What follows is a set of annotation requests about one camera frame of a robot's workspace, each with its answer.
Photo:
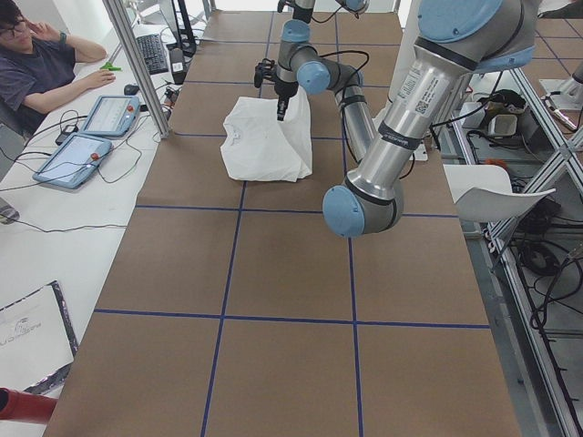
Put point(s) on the plastic bag on table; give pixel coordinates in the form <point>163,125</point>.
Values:
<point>38,342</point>

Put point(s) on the red fire extinguisher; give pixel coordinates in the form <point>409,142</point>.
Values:
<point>20,406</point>

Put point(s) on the blue teach pendant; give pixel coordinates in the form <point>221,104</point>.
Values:
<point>74,161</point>
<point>111,116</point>

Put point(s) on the upper blue teach pendant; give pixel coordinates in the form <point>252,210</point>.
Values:
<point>111,116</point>

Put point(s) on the aluminium frame post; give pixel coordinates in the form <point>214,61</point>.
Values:
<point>119,19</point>

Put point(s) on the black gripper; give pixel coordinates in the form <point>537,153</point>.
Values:
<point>282,92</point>

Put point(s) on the white chair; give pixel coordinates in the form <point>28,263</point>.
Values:
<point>483,193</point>

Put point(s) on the seated person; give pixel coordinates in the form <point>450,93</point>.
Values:
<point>37,67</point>

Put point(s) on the white long-sleeve printed shirt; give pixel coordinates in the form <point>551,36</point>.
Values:
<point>259,147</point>

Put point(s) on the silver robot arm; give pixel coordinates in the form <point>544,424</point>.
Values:
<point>303,10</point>
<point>455,38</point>

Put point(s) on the black keyboard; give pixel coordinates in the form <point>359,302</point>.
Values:
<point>153,53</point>

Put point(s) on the lower blue teach pendant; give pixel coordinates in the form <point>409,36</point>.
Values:
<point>74,161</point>

